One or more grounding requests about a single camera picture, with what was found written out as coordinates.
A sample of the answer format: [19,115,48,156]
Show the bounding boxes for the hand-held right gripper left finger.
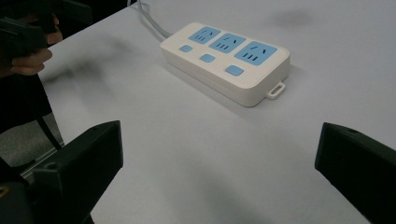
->
[32,120,124,224]

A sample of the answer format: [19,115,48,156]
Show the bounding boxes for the white power strip blue sockets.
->
[159,21,291,108]

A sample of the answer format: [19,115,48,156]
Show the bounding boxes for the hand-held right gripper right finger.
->
[314,121,396,224]

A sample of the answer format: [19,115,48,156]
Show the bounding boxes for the grey power strip cable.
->
[130,0,173,43]

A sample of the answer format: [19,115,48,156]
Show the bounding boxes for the black table leg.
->
[36,116,64,151]

